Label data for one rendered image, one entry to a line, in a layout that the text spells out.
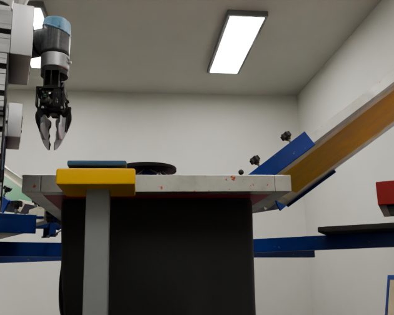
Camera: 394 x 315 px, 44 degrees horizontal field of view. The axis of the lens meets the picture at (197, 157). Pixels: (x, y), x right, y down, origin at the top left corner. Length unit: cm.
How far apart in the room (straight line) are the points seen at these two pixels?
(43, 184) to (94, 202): 24
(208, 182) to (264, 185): 13
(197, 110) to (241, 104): 57
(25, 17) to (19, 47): 6
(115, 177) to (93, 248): 13
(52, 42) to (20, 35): 53
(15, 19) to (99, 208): 34
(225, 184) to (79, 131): 504
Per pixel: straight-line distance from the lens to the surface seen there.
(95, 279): 86
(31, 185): 109
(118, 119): 608
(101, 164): 85
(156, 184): 107
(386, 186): 198
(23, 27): 87
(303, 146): 198
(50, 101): 131
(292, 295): 606
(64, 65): 136
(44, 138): 133
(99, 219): 86
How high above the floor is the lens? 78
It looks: 14 degrees up
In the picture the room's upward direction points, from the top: 1 degrees counter-clockwise
